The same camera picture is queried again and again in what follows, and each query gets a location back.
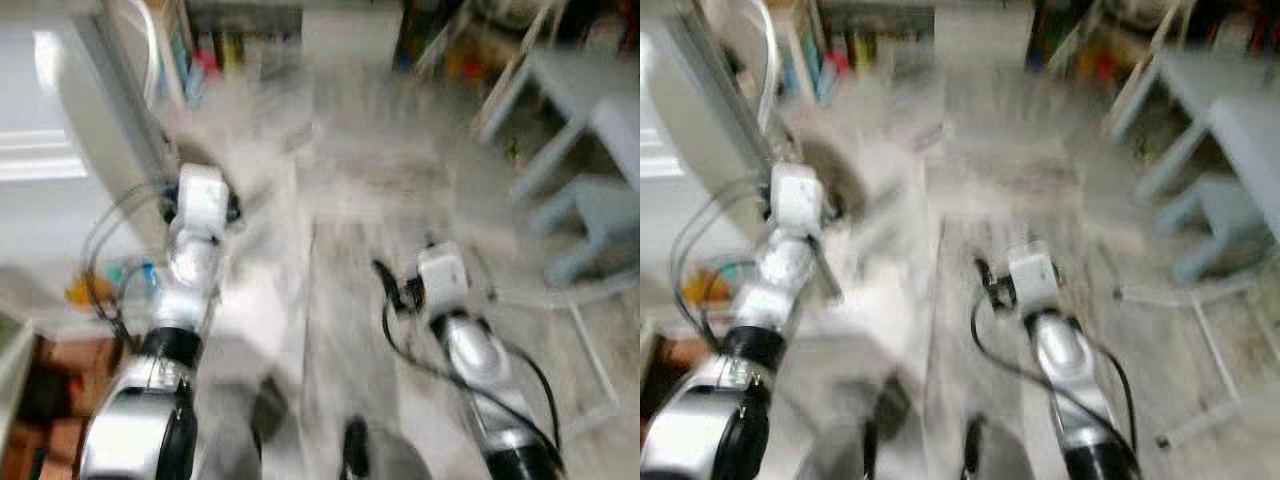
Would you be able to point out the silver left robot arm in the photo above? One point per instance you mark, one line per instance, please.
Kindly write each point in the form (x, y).
(150, 420)
(720, 420)

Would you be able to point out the white fridge door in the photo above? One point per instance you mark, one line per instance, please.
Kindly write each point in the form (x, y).
(720, 110)
(110, 110)

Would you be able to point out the white fridge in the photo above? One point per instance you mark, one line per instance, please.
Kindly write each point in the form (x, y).
(30, 150)
(660, 130)

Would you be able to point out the teal cap water bottle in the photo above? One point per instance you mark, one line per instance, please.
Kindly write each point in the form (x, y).
(740, 267)
(135, 272)

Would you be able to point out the white curved tube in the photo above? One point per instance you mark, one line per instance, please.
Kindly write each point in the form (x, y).
(150, 50)
(765, 60)

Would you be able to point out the grey robot right leg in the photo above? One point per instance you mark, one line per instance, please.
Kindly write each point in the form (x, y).
(990, 455)
(385, 460)

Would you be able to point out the grey robot leg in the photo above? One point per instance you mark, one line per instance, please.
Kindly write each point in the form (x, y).
(245, 430)
(860, 430)
(385, 460)
(990, 455)

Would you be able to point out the shelf with colourful books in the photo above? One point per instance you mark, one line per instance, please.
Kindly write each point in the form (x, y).
(860, 45)
(250, 40)

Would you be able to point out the grey robot left leg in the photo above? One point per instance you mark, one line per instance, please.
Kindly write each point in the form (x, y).
(245, 430)
(860, 430)

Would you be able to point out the grey stool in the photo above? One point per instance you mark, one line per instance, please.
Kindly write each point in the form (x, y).
(600, 215)
(1215, 215)

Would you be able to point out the red brick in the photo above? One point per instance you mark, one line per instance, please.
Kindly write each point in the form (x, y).
(70, 390)
(665, 365)

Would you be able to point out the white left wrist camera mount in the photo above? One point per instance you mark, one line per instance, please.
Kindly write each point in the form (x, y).
(797, 198)
(203, 195)

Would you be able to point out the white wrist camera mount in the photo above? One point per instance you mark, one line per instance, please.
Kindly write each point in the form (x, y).
(797, 198)
(442, 275)
(1032, 275)
(203, 195)

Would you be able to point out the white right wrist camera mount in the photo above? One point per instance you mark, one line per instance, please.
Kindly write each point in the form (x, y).
(1032, 275)
(442, 275)

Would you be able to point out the white metal rack frame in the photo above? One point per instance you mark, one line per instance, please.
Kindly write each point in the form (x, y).
(1215, 350)
(590, 350)

